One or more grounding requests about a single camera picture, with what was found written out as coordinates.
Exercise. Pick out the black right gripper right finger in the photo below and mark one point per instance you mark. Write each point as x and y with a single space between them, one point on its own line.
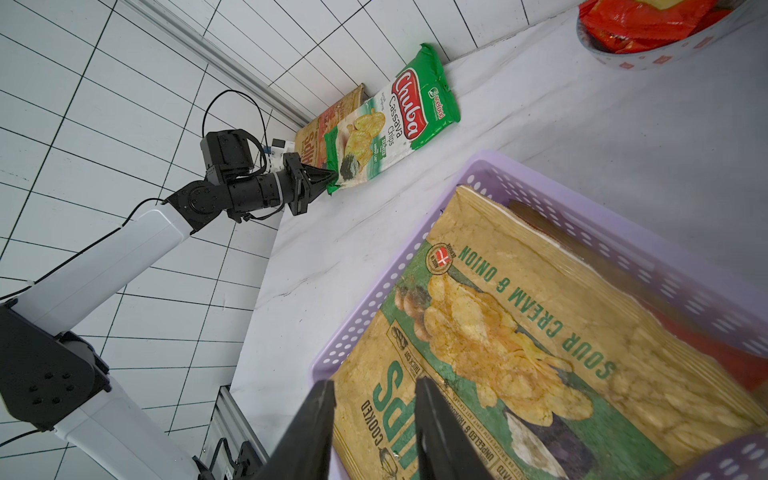
444 450

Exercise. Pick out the green white chips bag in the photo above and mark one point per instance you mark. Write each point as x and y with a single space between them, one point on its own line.
401 118

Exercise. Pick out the green kettle chips bag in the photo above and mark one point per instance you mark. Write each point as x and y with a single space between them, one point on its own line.
550 370

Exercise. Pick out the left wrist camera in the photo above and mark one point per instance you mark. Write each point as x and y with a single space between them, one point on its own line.
278 147

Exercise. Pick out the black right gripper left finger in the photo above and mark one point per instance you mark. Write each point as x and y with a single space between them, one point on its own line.
304 451

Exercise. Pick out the red snack cup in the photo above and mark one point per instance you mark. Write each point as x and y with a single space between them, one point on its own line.
640 35

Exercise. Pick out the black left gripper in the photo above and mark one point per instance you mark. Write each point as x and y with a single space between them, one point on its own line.
304 182

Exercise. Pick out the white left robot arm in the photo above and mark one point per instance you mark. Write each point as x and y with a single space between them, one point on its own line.
54 380

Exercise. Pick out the beige cassava chips bag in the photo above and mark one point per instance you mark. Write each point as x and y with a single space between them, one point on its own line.
749 370

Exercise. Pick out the purple plastic basket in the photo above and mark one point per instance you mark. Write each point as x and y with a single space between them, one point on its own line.
630 257

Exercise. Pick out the red kettle chips bag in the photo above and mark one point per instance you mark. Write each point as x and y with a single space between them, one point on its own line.
310 140

